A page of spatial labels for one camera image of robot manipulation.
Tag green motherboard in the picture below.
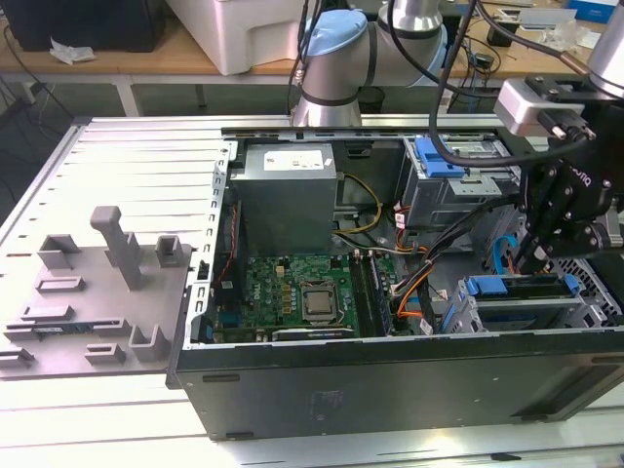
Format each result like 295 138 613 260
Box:
214 251 415 342

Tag black waste bin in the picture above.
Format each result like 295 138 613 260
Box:
358 86 385 116

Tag RAM stick black chips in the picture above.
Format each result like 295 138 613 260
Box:
365 251 394 337

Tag blue plastic drive latch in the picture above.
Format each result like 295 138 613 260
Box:
413 137 464 180

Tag black graphics card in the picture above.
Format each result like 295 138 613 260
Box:
270 325 357 342

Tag red black fan wire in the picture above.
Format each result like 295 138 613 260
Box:
214 200 244 289

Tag grey parts rack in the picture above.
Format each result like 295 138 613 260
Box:
0 204 196 379

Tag black CPU socket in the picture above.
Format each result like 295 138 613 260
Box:
297 282 342 324

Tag black RAM slot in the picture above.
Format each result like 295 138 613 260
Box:
349 251 371 337

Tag clear plastic bag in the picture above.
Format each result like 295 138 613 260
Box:
539 21 594 53

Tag black computer tower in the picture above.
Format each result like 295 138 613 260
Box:
3 0 167 54

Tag yellow black power wire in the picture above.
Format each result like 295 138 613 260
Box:
333 173 382 236

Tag black cable bundle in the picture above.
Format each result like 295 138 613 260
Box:
389 192 526 337

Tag small black box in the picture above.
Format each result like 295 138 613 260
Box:
487 19 519 49

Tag silver optical drive cage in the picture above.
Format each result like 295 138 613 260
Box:
395 136 526 230

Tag thick black wrist cable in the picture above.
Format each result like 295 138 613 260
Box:
427 0 594 170

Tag perforated metal disk bay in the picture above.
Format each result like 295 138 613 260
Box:
438 192 624 337

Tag blue network cable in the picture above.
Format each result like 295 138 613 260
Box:
462 48 485 114

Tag blue cardboard box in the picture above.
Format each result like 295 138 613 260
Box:
567 0 620 23

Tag crumpled white paper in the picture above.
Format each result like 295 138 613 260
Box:
48 38 98 66

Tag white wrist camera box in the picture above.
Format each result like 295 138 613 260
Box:
494 76 599 138

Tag black open PC case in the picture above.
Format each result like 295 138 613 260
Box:
165 125 624 443

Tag blue data wire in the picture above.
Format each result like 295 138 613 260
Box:
492 235 519 280

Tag orange data wire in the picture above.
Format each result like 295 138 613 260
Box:
397 287 425 321

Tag black cable copper sleeve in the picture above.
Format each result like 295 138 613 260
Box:
477 0 594 75

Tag grey metal tray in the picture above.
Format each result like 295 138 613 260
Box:
516 7 579 31

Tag grey power supply unit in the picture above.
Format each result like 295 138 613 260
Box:
228 143 340 257

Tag silver CPU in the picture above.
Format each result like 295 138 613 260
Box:
302 291 336 316

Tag wooden desk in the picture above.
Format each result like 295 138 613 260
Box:
0 0 624 118

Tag hard disk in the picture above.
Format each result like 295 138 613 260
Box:
440 272 581 333

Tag white foam box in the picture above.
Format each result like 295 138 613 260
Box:
165 0 313 77

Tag thin cable metal plug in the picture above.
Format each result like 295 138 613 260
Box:
288 0 326 116

